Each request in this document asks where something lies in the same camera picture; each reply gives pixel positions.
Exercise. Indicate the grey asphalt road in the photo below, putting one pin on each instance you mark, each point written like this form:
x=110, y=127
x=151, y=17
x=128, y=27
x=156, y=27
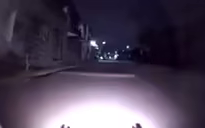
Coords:
x=110, y=90

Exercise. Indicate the row of dark buildings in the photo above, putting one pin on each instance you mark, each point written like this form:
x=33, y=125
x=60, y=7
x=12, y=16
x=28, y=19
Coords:
x=40, y=36

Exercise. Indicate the pavement with kerb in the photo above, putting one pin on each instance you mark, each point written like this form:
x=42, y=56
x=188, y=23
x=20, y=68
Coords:
x=33, y=74

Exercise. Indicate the robot's own part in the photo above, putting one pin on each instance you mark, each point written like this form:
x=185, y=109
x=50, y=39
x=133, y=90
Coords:
x=137, y=126
x=65, y=126

